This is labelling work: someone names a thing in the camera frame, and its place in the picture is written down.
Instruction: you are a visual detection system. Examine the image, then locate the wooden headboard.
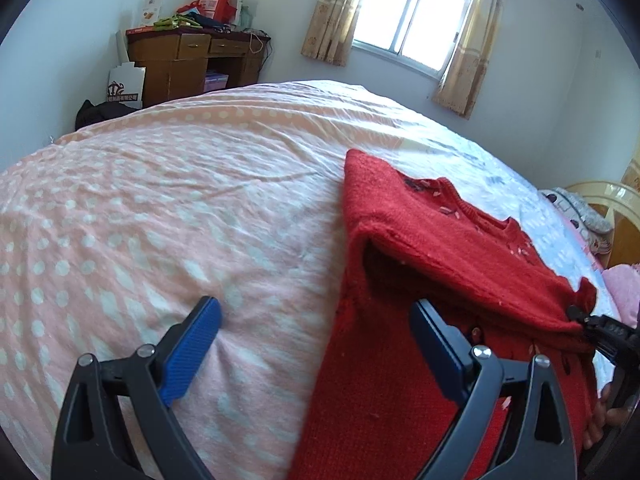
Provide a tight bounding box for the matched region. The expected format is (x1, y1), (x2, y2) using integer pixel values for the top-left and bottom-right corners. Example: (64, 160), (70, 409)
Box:
(565, 157), (640, 269)

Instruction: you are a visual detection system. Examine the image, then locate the grey patterned pillow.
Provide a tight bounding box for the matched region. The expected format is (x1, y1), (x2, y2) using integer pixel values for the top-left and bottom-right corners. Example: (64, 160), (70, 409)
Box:
(540, 187), (614, 234)

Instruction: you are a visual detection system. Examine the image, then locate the short beige curtain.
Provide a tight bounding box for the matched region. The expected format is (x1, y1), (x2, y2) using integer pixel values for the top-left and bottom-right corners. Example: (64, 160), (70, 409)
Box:
(300, 0), (377, 67)

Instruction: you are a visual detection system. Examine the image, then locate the brown wooden desk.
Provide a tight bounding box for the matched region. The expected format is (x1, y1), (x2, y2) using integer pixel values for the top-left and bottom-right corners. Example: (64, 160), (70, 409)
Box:
(125, 27), (272, 108)

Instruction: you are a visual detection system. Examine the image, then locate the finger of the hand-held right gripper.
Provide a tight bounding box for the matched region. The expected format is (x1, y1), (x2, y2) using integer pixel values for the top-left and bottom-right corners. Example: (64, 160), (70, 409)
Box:
(567, 305), (623, 358)

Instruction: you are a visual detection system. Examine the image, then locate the pink cloth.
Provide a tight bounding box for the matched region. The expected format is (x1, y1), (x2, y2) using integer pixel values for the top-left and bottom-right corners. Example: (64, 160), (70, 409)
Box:
(602, 264), (640, 322)

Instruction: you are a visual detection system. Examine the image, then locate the dark blue cloth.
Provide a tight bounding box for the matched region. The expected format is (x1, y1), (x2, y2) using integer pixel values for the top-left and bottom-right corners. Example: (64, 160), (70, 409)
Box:
(190, 12), (227, 29)

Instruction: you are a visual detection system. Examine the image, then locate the bed with pink dotted sheet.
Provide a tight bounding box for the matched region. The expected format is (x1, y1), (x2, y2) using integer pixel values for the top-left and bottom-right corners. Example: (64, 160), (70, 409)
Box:
(0, 79), (626, 480)

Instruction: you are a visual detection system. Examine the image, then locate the white carton with picture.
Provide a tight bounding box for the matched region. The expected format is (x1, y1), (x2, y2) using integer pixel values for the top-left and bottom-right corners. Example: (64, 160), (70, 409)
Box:
(135, 0), (166, 28)

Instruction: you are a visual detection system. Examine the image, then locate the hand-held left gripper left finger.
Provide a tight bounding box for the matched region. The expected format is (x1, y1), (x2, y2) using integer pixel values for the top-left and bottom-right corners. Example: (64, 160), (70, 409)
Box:
(50, 296), (223, 480)

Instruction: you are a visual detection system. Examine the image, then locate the white cable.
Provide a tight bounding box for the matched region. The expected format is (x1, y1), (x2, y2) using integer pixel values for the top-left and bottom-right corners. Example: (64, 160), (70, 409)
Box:
(247, 30), (273, 57)

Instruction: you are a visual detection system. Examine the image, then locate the white paper bag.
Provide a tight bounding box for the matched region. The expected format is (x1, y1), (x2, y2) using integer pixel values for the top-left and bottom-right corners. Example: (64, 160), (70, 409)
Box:
(107, 61), (147, 110)

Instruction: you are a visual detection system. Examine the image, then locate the black jacket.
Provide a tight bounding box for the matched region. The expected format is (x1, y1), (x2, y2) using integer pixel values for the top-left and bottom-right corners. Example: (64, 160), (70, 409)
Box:
(75, 100), (138, 131)

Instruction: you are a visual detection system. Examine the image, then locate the red gift box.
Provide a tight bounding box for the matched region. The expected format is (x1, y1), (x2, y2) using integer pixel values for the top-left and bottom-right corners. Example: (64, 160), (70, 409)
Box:
(199, 0), (240, 26)

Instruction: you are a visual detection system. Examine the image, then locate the person's right hand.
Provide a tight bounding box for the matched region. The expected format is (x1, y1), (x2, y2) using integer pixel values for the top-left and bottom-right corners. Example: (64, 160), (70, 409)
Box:
(581, 384), (630, 451)

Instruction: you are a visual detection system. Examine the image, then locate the red knitted sweater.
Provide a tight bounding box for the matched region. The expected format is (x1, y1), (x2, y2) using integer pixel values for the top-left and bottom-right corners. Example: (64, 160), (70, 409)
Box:
(289, 148), (601, 480)

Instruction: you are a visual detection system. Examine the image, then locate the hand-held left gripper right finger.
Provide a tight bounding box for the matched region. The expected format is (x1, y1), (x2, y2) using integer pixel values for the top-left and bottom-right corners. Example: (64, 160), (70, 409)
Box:
(409, 299), (578, 480)

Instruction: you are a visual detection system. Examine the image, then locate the window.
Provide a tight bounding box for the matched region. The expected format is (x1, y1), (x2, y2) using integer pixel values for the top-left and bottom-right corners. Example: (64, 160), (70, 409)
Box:
(352, 0), (486, 79)

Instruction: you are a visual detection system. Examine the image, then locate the long beige curtain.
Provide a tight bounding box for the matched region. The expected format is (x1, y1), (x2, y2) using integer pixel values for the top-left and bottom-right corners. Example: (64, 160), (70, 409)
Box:
(432, 0), (512, 120)

